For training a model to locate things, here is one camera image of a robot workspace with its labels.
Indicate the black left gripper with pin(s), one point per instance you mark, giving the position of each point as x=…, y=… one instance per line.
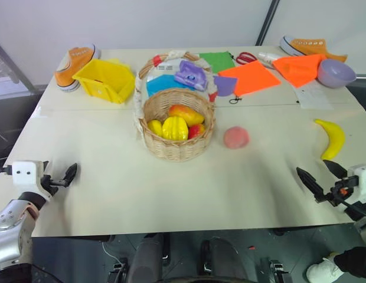
x=50, y=183

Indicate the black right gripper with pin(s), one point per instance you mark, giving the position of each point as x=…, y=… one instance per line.
x=341, y=188

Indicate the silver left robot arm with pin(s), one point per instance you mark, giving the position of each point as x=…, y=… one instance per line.
x=9, y=233

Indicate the yellow banana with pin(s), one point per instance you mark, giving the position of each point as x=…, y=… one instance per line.
x=335, y=141

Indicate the white printed paper sheet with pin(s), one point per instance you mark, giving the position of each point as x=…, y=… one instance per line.
x=314, y=97

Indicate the black trouser leg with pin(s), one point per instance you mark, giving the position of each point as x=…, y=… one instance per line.
x=351, y=259

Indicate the white sneaker of person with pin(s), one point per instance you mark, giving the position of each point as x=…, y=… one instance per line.
x=323, y=269

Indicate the pink peach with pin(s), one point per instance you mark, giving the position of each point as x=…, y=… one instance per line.
x=236, y=137

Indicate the yellow plastic bin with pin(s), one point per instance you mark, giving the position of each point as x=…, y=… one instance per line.
x=103, y=79

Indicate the purple plastic bowl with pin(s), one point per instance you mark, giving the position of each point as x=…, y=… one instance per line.
x=335, y=73

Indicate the small yellow lemon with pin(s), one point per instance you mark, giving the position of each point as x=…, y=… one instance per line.
x=155, y=128

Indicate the orange canvas shoe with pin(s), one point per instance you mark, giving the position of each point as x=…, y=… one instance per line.
x=310, y=45
x=72, y=63

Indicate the crumpled orange cloth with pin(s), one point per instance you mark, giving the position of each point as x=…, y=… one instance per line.
x=298, y=69

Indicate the orange paper sheet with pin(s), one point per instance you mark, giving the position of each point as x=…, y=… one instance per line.
x=251, y=78

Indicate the yellow starfruit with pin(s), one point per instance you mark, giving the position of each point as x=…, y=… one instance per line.
x=174, y=128

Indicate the yellow cloth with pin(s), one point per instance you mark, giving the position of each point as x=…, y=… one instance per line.
x=119, y=62

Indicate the dark rounded grey shape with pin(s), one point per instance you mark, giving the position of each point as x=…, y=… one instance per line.
x=146, y=259

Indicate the white plastic bottle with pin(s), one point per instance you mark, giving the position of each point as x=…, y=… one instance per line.
x=267, y=57

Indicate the red yellow apple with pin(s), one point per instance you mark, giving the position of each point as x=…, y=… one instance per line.
x=197, y=130

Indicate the orange yellow mango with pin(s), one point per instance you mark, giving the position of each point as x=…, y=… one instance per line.
x=186, y=113

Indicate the red scissors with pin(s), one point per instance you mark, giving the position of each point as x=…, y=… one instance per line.
x=245, y=58

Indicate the white label card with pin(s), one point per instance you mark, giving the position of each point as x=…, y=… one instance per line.
x=163, y=67

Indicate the green paper sheet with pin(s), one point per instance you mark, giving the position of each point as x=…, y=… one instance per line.
x=217, y=62

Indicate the purple toy iron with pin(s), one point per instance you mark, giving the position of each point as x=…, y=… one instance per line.
x=190, y=76

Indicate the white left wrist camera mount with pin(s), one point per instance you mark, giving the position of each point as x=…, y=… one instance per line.
x=25, y=174

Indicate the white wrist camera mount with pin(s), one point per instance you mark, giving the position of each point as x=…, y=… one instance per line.
x=25, y=174
x=363, y=182

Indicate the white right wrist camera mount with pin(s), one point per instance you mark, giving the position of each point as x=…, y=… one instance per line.
x=363, y=182

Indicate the black wall post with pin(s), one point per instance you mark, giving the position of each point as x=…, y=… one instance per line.
x=267, y=22

